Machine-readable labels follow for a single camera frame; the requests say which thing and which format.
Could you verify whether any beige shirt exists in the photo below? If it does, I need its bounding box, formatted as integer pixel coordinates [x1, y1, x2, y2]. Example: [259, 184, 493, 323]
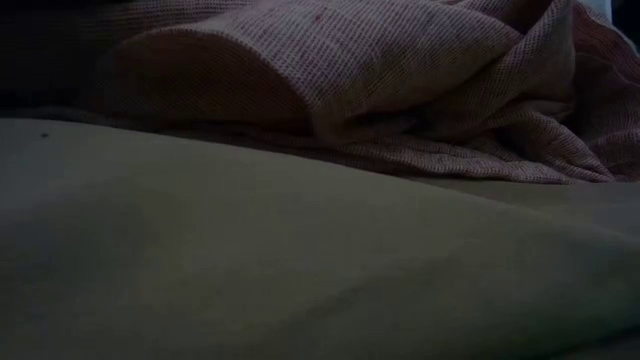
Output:
[0, 117, 640, 360]

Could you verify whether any pink garment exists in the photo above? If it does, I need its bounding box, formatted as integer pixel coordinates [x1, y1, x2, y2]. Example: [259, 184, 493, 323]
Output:
[0, 0, 640, 185]

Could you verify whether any white ceiling panel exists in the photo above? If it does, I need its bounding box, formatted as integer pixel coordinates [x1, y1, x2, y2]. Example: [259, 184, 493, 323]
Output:
[582, 0, 614, 21]

